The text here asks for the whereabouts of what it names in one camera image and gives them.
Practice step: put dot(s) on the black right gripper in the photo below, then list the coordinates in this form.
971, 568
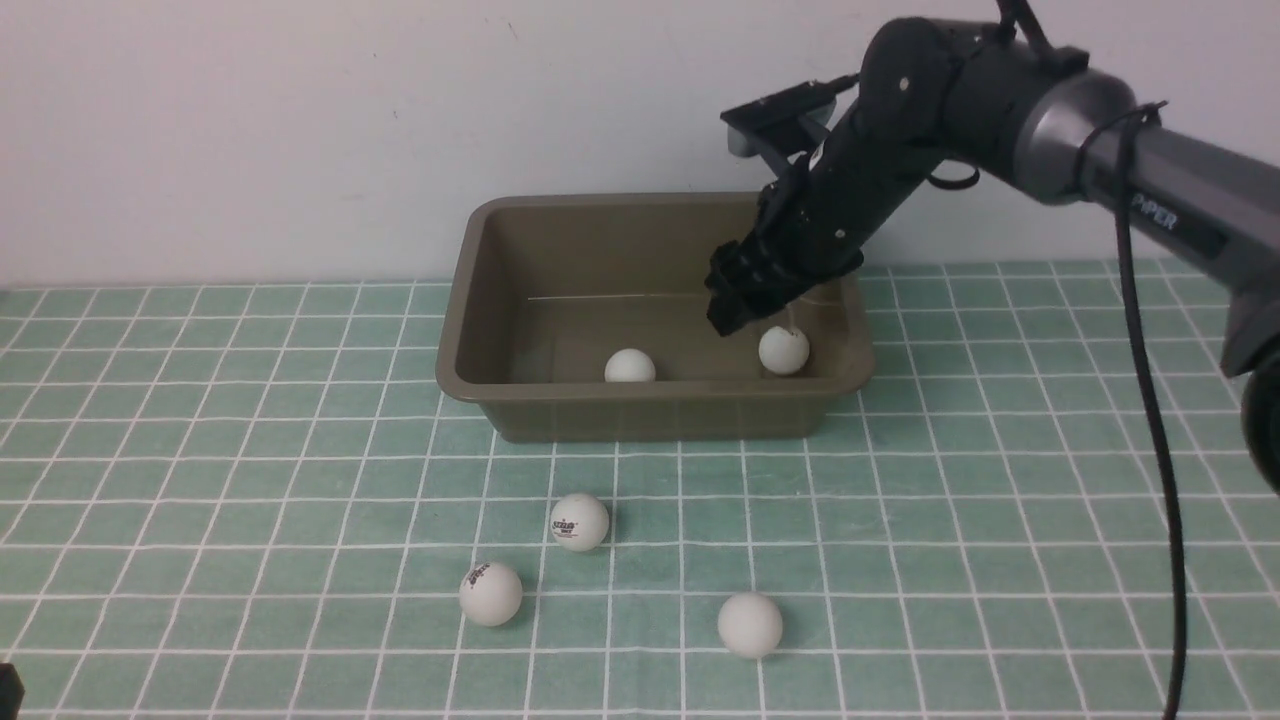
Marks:
814, 228

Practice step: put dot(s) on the white ball with logo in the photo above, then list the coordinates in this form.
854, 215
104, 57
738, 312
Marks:
579, 522
491, 594
783, 350

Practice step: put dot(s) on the plain white ball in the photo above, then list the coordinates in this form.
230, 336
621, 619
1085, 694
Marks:
750, 625
630, 365

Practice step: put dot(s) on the white ball with logo centre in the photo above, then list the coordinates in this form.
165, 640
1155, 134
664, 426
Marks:
579, 522

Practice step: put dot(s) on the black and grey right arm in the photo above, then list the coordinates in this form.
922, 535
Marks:
999, 97

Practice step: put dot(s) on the olive green plastic bin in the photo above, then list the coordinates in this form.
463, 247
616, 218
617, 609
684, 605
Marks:
547, 288

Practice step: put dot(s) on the green checkered table cloth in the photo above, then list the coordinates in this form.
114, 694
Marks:
253, 502

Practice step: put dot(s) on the black object at bottom-left edge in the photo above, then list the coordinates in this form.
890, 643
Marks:
12, 692

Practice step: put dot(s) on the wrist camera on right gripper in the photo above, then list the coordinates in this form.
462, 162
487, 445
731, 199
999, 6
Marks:
781, 125

